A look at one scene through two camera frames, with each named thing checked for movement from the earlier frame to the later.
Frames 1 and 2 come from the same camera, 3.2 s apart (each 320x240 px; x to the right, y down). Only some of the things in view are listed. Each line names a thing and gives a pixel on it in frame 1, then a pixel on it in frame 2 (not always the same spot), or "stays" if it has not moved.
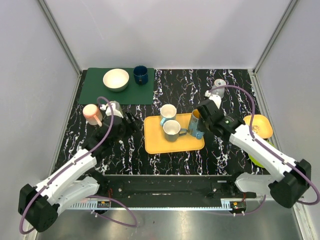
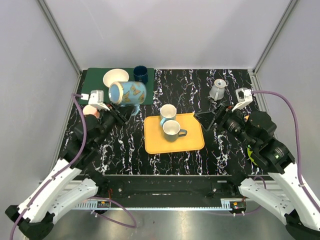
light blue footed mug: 220,92 stays
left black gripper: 128,122 → 118,113
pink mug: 92,114 stays
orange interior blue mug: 193,124 → 128,93
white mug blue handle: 168,112 stays
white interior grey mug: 172,130 stays
